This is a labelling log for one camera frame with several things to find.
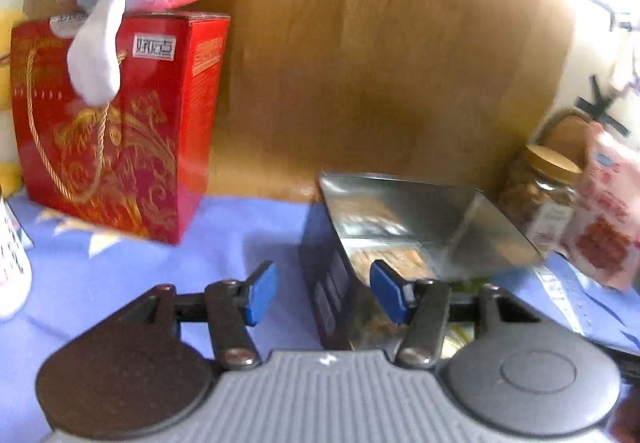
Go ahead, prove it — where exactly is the wooden panel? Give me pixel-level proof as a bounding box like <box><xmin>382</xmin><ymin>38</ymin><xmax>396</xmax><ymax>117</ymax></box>
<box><xmin>22</xmin><ymin>0</ymin><xmax>576</xmax><ymax>204</ymax></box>

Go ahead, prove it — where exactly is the black cardboard box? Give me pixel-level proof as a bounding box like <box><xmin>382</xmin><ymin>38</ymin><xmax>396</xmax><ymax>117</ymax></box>
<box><xmin>298</xmin><ymin>173</ymin><xmax>545</xmax><ymax>351</ymax></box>

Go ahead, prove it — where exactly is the pink snack bag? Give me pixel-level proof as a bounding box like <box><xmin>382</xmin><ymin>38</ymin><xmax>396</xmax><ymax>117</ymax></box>
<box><xmin>565</xmin><ymin>122</ymin><xmax>640</xmax><ymax>293</ymax></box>

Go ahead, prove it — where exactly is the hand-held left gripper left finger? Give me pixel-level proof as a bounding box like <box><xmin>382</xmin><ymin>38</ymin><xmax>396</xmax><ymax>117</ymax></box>
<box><xmin>117</xmin><ymin>260</ymin><xmax>278</xmax><ymax>371</ymax></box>

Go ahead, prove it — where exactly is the white enamel mug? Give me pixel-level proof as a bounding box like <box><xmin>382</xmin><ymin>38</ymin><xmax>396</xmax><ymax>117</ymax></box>
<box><xmin>0</xmin><ymin>195</ymin><xmax>33</xmax><ymax>321</ymax></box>

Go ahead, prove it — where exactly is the blue printed tablecloth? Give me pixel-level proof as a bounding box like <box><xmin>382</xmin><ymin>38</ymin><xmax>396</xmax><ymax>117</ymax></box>
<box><xmin>0</xmin><ymin>190</ymin><xmax>640</xmax><ymax>443</ymax></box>

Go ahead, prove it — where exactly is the brown woven pad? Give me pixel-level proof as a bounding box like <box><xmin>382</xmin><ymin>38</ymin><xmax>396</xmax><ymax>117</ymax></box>
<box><xmin>535</xmin><ymin>109</ymin><xmax>593</xmax><ymax>158</ymax></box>

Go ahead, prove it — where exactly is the black tape strip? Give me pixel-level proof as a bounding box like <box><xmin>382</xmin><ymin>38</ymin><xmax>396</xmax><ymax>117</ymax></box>
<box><xmin>575</xmin><ymin>75</ymin><xmax>632</xmax><ymax>138</ymax></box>

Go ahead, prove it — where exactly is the yellow chick plush toy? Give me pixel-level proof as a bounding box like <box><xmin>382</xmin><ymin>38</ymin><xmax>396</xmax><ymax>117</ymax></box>
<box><xmin>0</xmin><ymin>10</ymin><xmax>26</xmax><ymax>196</ymax></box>

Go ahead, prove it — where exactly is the red gift box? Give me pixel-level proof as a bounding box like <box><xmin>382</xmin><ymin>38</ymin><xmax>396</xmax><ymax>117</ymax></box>
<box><xmin>10</xmin><ymin>12</ymin><xmax>231</xmax><ymax>245</ymax></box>

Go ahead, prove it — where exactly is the clear jar of nuts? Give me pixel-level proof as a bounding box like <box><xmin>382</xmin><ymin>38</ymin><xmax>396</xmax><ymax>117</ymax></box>
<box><xmin>497</xmin><ymin>144</ymin><xmax>583</xmax><ymax>251</ymax></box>

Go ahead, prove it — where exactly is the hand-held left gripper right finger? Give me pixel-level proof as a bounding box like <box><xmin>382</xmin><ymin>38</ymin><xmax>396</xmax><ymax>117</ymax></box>
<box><xmin>370</xmin><ymin>259</ymin><xmax>543</xmax><ymax>370</ymax></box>

